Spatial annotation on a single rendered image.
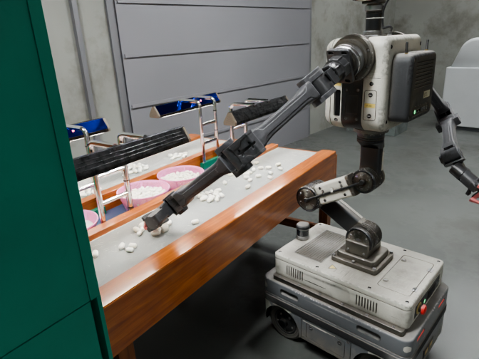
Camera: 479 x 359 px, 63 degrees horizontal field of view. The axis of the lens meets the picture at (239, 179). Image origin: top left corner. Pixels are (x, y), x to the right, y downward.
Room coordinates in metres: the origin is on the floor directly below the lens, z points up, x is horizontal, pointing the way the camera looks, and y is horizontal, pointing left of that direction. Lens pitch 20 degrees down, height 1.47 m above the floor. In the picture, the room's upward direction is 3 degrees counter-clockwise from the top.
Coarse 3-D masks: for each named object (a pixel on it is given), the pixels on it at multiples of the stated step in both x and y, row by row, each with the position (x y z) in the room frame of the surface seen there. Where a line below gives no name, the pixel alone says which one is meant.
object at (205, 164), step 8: (200, 96) 2.63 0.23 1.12; (208, 96) 2.59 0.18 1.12; (200, 104) 2.45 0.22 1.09; (200, 112) 2.44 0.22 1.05; (216, 112) 2.57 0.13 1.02; (200, 120) 2.44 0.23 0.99; (216, 120) 2.56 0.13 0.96; (200, 128) 2.44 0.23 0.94; (216, 128) 2.56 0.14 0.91; (200, 136) 2.44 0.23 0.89; (216, 136) 2.56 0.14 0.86; (216, 144) 2.56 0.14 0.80; (208, 160) 2.48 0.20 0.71; (216, 160) 2.53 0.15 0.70
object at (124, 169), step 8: (120, 136) 1.62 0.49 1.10; (128, 136) 1.59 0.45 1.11; (136, 136) 1.56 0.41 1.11; (144, 136) 1.55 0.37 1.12; (88, 144) 1.50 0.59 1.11; (96, 144) 1.47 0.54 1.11; (104, 144) 1.45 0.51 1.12; (112, 144) 1.43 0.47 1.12; (88, 152) 1.51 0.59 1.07; (120, 168) 1.62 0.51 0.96; (96, 176) 1.51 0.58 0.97; (104, 176) 1.55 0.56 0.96; (128, 176) 1.65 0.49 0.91; (96, 184) 1.51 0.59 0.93; (128, 184) 1.64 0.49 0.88; (96, 192) 1.51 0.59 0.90; (128, 192) 1.63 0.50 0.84; (96, 200) 1.52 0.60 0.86; (104, 200) 1.54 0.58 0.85; (112, 200) 1.56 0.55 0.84; (128, 200) 1.63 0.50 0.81; (128, 208) 1.63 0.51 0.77; (104, 216) 1.52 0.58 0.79
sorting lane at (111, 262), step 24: (264, 168) 2.19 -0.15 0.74; (288, 168) 2.17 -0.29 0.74; (240, 192) 1.82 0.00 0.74; (192, 216) 1.57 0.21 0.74; (96, 240) 1.39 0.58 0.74; (120, 240) 1.38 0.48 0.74; (144, 240) 1.37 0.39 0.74; (168, 240) 1.36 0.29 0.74; (96, 264) 1.21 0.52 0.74; (120, 264) 1.20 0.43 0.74
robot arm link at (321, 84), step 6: (324, 72) 1.32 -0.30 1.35; (330, 72) 1.32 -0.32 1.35; (318, 78) 1.30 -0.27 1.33; (324, 78) 1.31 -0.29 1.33; (330, 78) 1.32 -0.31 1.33; (336, 78) 1.32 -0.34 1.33; (312, 84) 1.30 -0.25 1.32; (318, 84) 1.30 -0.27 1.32; (324, 84) 1.30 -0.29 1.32; (330, 84) 1.31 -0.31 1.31; (318, 90) 1.30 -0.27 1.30; (324, 90) 1.29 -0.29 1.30
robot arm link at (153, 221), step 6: (168, 204) 1.34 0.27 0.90; (156, 210) 1.32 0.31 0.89; (162, 210) 1.31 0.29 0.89; (168, 210) 1.32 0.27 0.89; (174, 210) 1.34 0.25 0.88; (150, 216) 1.29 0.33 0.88; (156, 216) 1.28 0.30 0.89; (162, 216) 1.29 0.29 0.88; (168, 216) 1.31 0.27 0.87; (150, 222) 1.29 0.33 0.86; (156, 222) 1.27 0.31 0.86; (162, 222) 1.30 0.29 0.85; (150, 228) 1.29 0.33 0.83; (156, 228) 1.28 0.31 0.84
